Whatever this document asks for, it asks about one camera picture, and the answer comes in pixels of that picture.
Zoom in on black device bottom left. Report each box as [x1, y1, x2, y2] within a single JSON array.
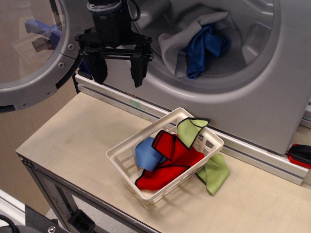
[[0, 206, 68, 233]]

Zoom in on dark blue cloth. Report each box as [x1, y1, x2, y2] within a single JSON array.
[[186, 23, 230, 79]]

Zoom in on round grey washer door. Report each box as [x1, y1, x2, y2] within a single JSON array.
[[0, 0, 93, 113]]

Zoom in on light blue cloth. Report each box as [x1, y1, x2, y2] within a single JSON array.
[[135, 137, 166, 172]]

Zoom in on metal table frame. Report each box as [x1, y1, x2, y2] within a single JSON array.
[[21, 156, 158, 233]]

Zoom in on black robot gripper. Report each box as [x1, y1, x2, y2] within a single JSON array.
[[75, 13, 153, 87]]

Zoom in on red cloth black trim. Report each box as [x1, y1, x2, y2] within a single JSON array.
[[135, 130, 205, 191]]

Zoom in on grey toy washing machine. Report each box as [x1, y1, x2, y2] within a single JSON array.
[[103, 0, 311, 153]]

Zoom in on grey cloth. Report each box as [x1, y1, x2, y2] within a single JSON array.
[[158, 12, 235, 78]]

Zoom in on black bracket under table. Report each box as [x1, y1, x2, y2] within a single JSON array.
[[69, 209, 96, 233]]

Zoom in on green cloth black trim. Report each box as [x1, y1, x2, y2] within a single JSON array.
[[177, 117, 230, 195]]

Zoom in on red and black tool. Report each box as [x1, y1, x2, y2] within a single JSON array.
[[287, 144, 311, 169]]

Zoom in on blue clamp behind door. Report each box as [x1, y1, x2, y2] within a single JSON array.
[[24, 19, 62, 52]]

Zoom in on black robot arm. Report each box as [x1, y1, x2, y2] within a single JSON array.
[[75, 0, 154, 87]]

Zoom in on aluminium profile rail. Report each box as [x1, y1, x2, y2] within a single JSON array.
[[74, 72, 309, 186]]

